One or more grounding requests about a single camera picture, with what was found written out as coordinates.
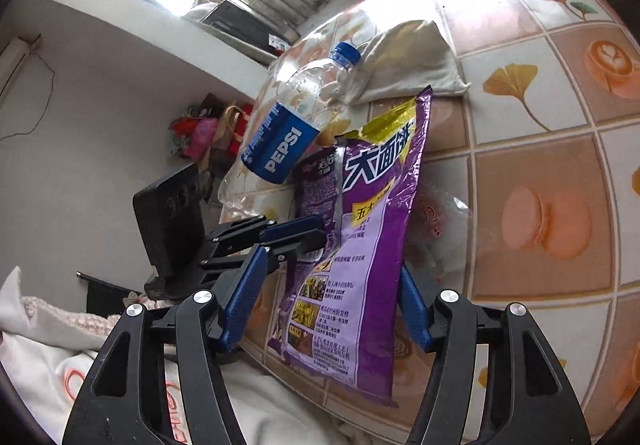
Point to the white garment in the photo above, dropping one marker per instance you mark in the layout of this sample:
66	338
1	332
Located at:
60	365

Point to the tile pattern tablecloth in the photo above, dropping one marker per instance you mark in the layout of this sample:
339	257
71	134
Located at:
540	165

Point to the clear bottle with blue label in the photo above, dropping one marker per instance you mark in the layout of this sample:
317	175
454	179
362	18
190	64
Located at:
285	140

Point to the clear plastic wrapper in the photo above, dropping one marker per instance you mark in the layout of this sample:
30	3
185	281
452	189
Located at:
440	230

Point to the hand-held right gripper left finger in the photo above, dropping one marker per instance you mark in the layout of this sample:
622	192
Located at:
245	295

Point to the brown paper bag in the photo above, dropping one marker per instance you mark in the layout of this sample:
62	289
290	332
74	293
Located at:
235	125

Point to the white towel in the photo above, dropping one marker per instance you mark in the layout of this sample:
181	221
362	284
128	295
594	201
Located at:
410	60

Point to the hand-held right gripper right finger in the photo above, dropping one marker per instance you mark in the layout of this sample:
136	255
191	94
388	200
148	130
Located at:
415	315

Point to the dark purple snack packet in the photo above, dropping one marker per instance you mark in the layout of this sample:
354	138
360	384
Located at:
317	185

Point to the pink bag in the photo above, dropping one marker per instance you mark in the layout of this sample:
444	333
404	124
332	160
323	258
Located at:
197	140

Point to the light purple snack bag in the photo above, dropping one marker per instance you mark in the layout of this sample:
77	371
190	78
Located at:
360	250

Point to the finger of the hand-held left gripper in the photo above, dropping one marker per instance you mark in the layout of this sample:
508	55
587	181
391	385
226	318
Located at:
290	227
300	247

